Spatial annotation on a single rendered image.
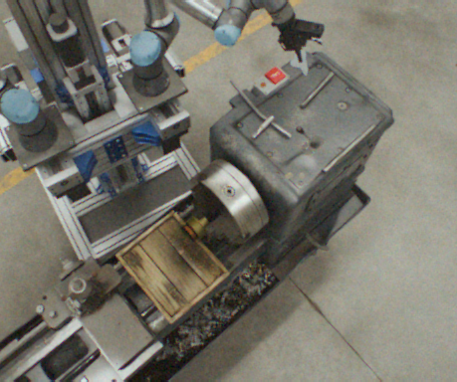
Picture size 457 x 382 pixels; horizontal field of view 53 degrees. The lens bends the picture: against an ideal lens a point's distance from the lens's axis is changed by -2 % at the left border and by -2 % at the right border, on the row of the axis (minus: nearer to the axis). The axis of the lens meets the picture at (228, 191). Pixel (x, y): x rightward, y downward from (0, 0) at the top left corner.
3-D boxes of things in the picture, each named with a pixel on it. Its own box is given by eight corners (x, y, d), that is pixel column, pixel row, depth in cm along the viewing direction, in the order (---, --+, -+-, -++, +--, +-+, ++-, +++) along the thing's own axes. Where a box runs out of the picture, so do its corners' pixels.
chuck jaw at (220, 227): (227, 209, 174) (248, 230, 170) (227, 215, 179) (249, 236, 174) (204, 227, 171) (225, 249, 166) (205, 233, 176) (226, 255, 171)
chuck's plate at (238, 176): (211, 176, 198) (217, 145, 169) (261, 232, 193) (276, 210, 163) (204, 181, 197) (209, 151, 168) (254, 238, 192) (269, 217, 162)
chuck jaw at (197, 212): (215, 198, 178) (202, 174, 172) (222, 203, 174) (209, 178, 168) (192, 216, 175) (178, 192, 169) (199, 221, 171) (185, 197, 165)
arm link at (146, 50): (127, 73, 181) (120, 49, 169) (142, 48, 187) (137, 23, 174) (155, 82, 180) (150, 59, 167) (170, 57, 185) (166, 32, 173)
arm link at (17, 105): (28, 141, 168) (14, 120, 156) (4, 122, 171) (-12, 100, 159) (53, 118, 172) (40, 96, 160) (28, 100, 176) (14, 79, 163)
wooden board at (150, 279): (174, 213, 200) (173, 209, 196) (230, 276, 189) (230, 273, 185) (116, 258, 191) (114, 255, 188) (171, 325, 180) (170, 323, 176)
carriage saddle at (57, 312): (96, 258, 191) (92, 253, 186) (166, 346, 177) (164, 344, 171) (34, 304, 182) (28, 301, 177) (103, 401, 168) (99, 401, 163)
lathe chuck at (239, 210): (204, 181, 197) (209, 151, 168) (254, 238, 192) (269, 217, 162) (188, 194, 195) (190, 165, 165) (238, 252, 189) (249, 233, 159)
